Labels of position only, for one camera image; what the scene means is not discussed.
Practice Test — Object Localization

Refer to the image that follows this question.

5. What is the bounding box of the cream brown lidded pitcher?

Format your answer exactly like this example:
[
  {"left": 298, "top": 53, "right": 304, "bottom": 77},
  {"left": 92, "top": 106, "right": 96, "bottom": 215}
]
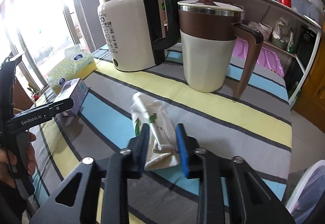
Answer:
[{"left": 177, "top": 0, "right": 264, "bottom": 95}]

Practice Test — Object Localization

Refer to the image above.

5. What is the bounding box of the white kitchen shelf rack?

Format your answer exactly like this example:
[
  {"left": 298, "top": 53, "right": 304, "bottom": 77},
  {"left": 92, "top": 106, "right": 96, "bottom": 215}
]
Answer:
[{"left": 192, "top": 0, "right": 322, "bottom": 104}]

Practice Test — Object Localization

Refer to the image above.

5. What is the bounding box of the striped tablecloth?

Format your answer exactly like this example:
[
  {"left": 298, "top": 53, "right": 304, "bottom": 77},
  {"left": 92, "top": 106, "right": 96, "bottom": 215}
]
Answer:
[{"left": 30, "top": 46, "right": 294, "bottom": 223}]

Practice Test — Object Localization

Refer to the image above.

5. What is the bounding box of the pink lidded storage box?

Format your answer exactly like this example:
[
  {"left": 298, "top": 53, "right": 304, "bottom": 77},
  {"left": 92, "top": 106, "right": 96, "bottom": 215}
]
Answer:
[{"left": 232, "top": 39, "right": 284, "bottom": 78}]

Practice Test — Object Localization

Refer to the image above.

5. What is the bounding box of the person's left hand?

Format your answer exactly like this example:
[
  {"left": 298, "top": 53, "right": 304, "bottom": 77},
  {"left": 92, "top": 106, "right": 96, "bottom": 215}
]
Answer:
[{"left": 1, "top": 132, "right": 36, "bottom": 188}]

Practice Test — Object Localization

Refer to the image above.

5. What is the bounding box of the yellow tissue pack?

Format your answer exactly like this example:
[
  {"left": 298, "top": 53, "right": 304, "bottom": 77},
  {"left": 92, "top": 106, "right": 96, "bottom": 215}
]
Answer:
[{"left": 47, "top": 44, "right": 97, "bottom": 95}]

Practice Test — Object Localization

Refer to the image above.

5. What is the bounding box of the white electric kettle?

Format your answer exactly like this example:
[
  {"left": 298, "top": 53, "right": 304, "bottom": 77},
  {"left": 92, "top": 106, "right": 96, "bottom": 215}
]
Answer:
[{"left": 97, "top": 0, "right": 180, "bottom": 72}]

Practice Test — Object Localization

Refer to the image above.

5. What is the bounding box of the yellow wooden door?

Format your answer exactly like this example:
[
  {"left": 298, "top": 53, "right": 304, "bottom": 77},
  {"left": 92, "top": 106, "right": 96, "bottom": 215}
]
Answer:
[{"left": 294, "top": 33, "right": 325, "bottom": 132}]

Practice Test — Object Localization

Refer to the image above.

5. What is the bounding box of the cream paper bag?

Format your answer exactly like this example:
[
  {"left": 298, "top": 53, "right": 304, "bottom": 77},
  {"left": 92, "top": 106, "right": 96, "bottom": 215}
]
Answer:
[{"left": 131, "top": 92, "right": 180, "bottom": 171}]

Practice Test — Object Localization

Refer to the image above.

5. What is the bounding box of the white trash bin with liner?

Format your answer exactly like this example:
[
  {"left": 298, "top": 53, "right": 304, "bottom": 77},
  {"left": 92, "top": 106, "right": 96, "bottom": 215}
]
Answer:
[{"left": 283, "top": 160, "right": 325, "bottom": 223}]

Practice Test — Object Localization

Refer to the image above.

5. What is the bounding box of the purple milk carton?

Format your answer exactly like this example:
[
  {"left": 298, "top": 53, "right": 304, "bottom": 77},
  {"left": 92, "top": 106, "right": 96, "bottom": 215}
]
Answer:
[{"left": 54, "top": 78, "right": 89, "bottom": 117}]

